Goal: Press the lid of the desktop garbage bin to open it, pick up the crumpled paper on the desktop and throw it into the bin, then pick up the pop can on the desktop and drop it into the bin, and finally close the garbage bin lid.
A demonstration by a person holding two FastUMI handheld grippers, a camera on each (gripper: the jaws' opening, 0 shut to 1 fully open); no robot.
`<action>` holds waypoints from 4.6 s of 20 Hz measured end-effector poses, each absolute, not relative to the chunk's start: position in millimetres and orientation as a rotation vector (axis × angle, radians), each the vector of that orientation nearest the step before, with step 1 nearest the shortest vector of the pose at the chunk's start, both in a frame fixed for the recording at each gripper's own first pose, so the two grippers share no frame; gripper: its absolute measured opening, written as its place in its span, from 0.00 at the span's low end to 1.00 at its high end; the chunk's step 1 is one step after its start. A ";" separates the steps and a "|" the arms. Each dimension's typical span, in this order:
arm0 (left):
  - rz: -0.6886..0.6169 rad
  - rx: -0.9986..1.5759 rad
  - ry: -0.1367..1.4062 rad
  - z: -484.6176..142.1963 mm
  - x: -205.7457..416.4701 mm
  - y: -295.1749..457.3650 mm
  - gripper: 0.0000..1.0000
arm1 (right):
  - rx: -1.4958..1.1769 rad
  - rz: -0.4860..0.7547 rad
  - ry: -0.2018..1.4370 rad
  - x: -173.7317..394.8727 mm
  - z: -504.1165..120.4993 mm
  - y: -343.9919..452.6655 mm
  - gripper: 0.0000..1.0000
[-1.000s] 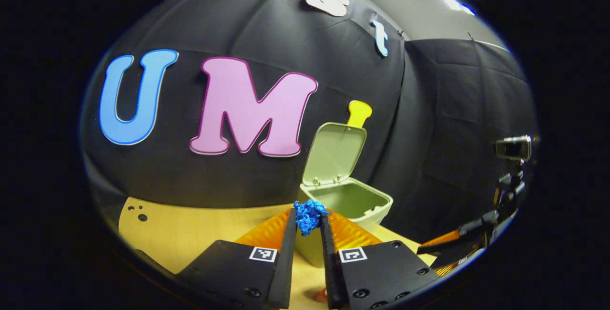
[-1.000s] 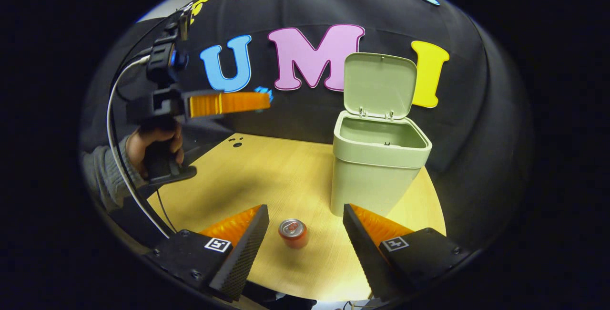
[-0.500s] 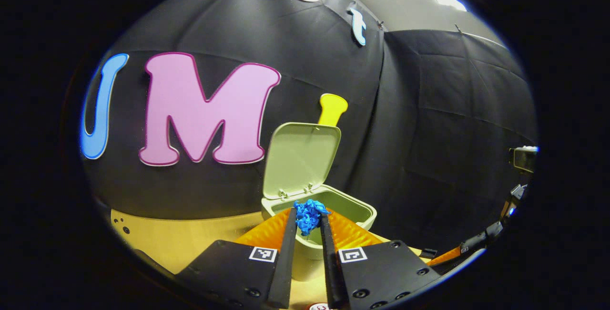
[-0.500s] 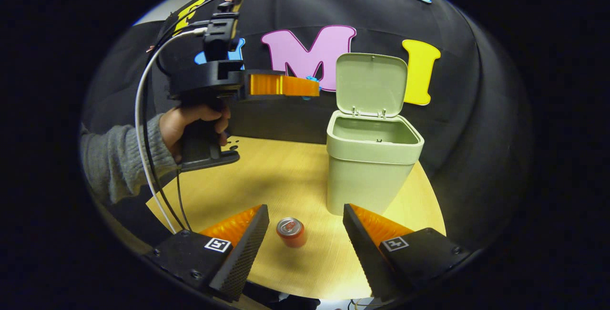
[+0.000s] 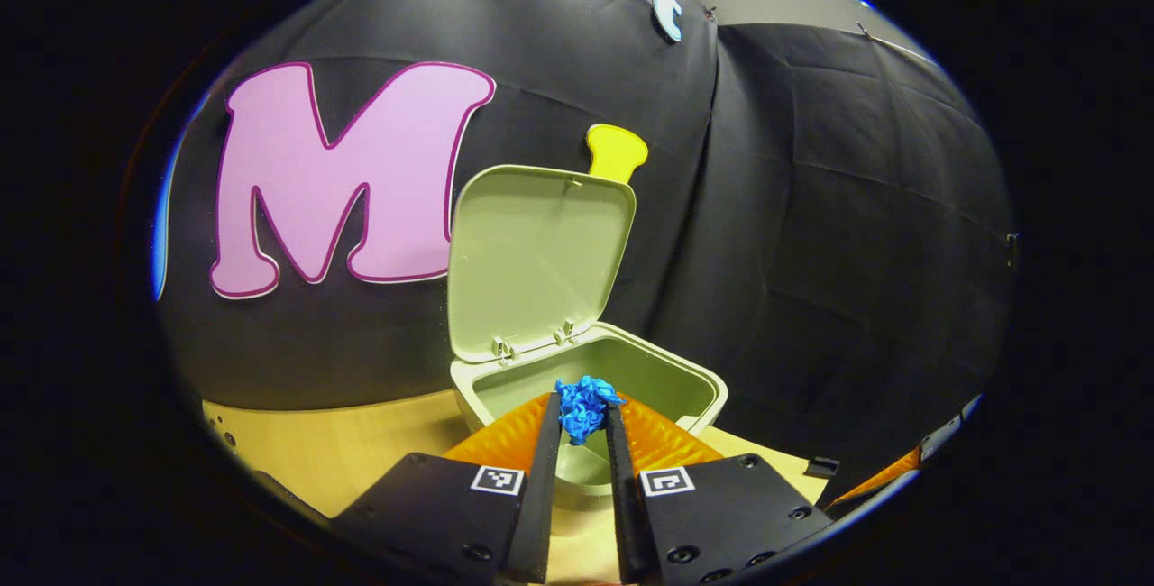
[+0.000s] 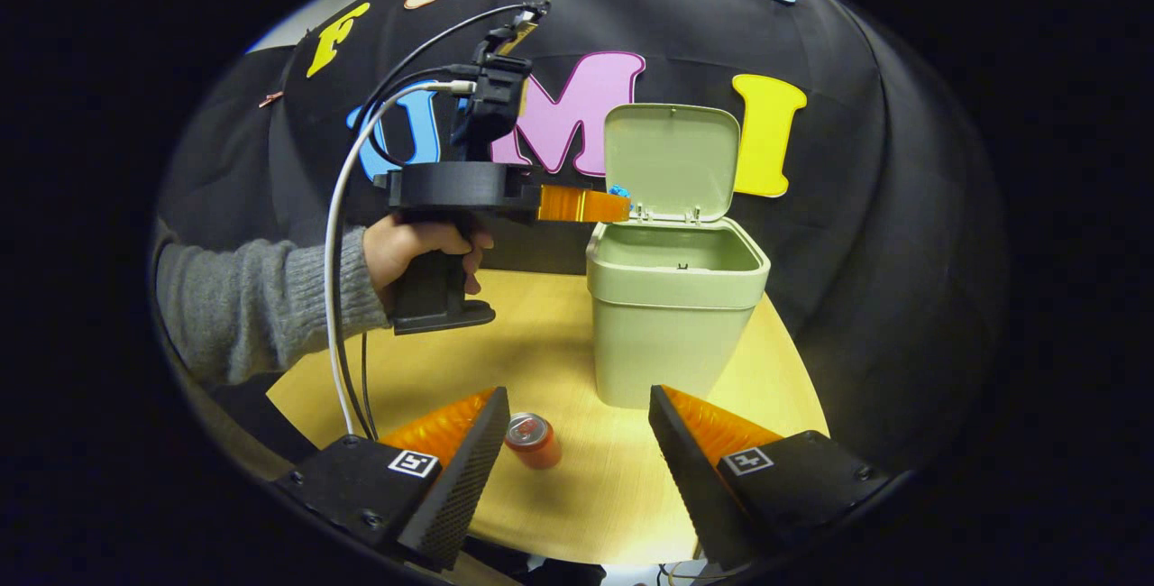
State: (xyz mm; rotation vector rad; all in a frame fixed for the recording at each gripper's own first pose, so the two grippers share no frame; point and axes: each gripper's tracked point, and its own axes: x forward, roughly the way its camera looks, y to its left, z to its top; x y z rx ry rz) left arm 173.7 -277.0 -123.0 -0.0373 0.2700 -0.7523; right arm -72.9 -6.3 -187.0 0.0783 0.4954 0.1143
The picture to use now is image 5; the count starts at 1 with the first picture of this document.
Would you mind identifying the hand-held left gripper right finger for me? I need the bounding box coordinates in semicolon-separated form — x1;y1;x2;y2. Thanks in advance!
606;397;835;586

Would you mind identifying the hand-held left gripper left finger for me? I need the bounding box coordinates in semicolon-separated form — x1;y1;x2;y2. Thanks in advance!
329;392;562;586

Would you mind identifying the blue paper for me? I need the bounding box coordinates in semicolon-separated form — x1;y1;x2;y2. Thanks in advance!
554;376;625;444

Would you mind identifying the pale green desktop garbage bin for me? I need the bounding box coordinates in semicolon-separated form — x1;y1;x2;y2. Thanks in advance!
448;164;729;512

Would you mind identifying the wooden desktop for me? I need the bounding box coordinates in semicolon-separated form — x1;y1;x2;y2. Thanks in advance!
203;388;830;586

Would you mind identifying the black backdrop cloth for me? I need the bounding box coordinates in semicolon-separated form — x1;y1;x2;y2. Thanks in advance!
153;0;1020;515

